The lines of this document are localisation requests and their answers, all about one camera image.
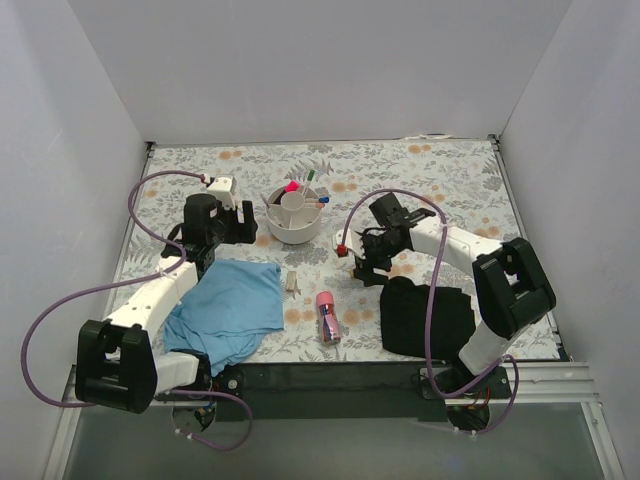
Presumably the white round divided organizer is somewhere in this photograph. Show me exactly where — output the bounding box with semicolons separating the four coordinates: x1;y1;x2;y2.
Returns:
266;187;322;245

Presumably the white marker orange cap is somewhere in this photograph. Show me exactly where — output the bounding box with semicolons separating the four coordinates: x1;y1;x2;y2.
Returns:
304;199;325;209

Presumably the pink black highlighter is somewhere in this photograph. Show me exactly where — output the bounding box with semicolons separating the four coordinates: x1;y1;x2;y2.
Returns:
283;181;300;194

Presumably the white marker green cap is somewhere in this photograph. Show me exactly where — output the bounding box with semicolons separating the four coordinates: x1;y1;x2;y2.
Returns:
300;170;315;198

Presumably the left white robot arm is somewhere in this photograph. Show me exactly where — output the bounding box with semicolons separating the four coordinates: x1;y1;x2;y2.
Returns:
75;193;258;413

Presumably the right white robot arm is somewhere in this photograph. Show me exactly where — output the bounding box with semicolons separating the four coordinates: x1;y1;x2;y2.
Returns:
335;189;557;399

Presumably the black cloth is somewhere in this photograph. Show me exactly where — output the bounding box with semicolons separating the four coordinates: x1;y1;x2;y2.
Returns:
380;276;475;362

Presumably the light blue cloth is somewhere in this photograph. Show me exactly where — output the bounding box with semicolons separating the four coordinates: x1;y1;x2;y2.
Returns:
163;259;284;376

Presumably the beige eraser block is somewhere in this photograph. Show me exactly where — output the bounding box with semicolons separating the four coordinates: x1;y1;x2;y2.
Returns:
285;271;297;291

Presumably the floral patterned table mat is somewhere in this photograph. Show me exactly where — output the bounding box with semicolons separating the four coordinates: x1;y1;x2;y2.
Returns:
118;140;519;363

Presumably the pink capped glue tube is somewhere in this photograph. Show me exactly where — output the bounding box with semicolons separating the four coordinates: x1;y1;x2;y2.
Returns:
316;291;341;345

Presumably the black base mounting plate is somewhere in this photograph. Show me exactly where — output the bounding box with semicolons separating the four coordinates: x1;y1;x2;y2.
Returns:
154;362;513;424

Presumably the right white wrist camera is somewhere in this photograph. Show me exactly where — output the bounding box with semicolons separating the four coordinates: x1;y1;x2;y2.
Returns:
332;228;365;259

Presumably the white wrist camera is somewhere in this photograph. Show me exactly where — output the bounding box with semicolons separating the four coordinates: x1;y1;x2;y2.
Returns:
332;228;365;259
201;173;239;211

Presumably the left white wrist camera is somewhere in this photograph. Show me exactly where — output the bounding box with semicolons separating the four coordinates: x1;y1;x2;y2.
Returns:
201;173;239;211

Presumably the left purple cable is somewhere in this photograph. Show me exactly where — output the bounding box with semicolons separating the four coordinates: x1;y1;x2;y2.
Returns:
20;170;254;451

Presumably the aluminium frame rail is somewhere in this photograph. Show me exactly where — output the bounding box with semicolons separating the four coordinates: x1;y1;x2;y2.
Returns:
62;364;601;406

